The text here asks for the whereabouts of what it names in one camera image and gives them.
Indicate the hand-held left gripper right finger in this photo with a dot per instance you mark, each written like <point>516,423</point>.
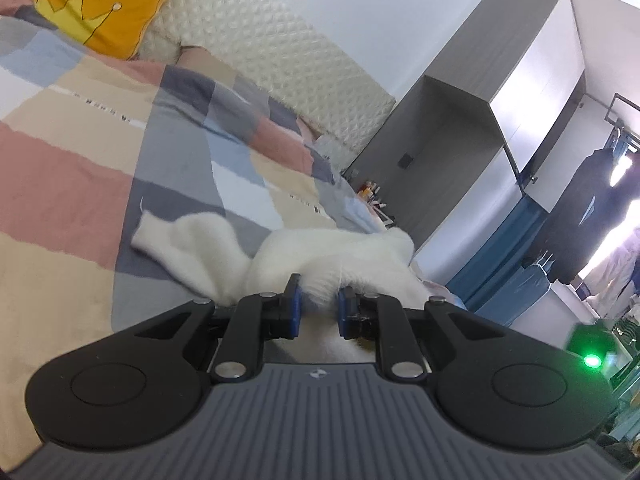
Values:
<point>344,312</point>

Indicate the cream quilted headboard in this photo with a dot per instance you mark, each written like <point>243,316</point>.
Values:
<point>280,45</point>

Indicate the grey wardrobe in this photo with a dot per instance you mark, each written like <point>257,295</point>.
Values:
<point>450,160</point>

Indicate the blue suitcase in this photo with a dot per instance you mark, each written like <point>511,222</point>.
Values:
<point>532,292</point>

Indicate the black clothes rack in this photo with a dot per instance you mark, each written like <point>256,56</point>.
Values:
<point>617,110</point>

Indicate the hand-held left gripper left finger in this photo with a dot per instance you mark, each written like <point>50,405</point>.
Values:
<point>295,310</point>

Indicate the cream sweater with blue stripes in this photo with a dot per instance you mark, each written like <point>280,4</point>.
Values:
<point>310,255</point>

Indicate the yellow crown pillow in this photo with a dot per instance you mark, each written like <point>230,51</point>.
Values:
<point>100,15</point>

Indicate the blue curtain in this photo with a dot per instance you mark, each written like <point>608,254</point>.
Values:
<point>492,255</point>

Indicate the cluster of small bottles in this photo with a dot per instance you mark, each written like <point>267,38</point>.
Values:
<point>372,194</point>

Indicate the black hanging coat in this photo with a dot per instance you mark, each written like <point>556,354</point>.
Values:
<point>580,215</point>

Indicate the patchwork colour-block blanket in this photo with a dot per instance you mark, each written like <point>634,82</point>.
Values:
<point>60,160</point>

